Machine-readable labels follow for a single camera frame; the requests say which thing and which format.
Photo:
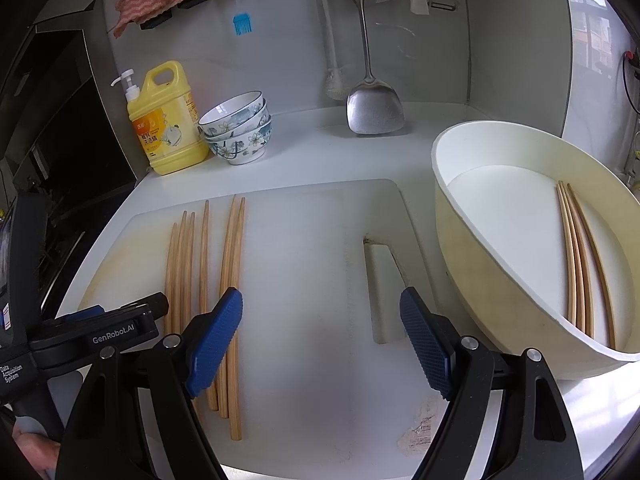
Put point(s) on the floral ceramic bowl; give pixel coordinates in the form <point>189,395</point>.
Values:
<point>235,136</point>
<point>240,152</point>
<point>227,110</point>

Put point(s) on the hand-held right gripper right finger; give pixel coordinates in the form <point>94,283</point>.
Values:
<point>425,345</point>

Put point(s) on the window with metal bars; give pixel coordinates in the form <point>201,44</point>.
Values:
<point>590,25</point>

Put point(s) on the white plastic cutting board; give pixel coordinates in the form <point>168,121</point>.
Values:
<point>310,270</point>

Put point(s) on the grey gas pipe with valves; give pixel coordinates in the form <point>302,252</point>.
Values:
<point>629,54</point>

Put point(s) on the person's left hand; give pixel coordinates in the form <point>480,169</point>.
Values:
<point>40,455</point>

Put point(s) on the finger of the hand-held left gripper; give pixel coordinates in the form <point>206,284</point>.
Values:
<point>145,306</point>
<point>80,316</point>

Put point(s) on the bunch of wooden chopsticks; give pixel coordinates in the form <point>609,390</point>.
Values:
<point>227,265</point>

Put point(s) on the steel wok spatula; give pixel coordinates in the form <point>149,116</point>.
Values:
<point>375,112</point>

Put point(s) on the yellow dish soap bottle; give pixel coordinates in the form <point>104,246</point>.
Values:
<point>170,135</point>

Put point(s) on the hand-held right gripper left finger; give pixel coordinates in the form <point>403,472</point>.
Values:
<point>215,342</point>

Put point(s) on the cream round basin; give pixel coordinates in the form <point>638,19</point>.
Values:
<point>500,220</point>

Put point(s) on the black gas stove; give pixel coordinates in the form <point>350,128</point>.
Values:
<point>60,255</point>

